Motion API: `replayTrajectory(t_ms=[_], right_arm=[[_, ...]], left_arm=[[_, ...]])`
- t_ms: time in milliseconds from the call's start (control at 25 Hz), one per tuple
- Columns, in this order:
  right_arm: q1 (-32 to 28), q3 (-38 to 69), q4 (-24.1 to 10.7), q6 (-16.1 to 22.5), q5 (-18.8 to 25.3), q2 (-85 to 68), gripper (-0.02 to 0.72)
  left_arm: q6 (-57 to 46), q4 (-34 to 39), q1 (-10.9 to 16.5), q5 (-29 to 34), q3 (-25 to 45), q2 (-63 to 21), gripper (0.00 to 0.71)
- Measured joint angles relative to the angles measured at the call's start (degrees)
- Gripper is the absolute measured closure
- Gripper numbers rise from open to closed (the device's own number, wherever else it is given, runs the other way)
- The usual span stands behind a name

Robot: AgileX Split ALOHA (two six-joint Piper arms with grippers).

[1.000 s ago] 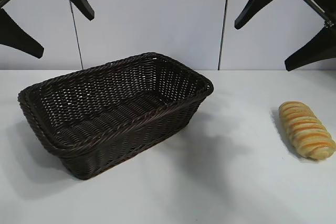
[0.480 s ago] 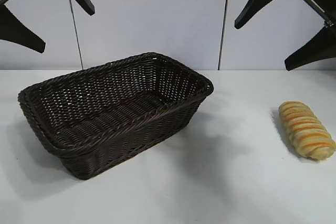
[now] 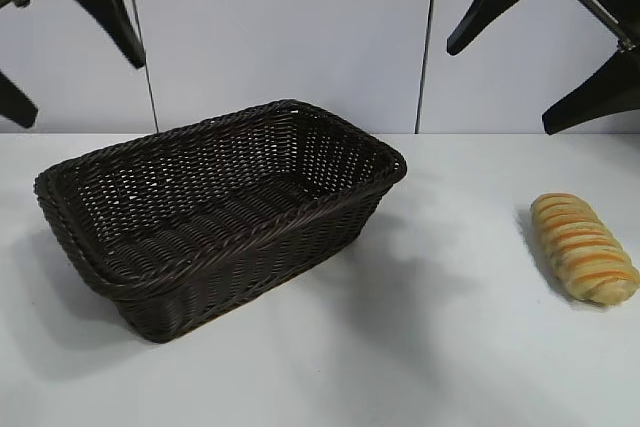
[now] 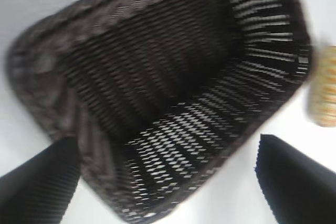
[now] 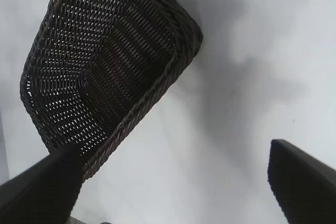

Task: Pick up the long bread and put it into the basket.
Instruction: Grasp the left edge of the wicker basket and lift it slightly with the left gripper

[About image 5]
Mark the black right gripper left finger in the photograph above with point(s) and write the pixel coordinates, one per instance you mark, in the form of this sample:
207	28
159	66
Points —
39	190

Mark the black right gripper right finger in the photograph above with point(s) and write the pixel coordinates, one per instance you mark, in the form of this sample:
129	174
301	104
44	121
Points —
304	187

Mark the dark brown wicker basket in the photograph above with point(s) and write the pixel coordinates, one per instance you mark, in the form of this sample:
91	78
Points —
105	64

